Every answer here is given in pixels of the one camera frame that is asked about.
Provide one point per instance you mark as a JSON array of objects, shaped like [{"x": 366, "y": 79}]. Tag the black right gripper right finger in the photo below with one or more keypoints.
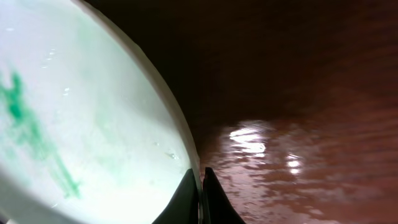
[{"x": 217, "y": 208}]

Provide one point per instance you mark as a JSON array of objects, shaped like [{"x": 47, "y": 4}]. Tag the mint plate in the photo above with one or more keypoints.
[{"x": 90, "y": 131}]

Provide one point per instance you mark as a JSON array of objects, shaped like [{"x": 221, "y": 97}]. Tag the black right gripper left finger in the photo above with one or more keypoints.
[{"x": 183, "y": 206}]

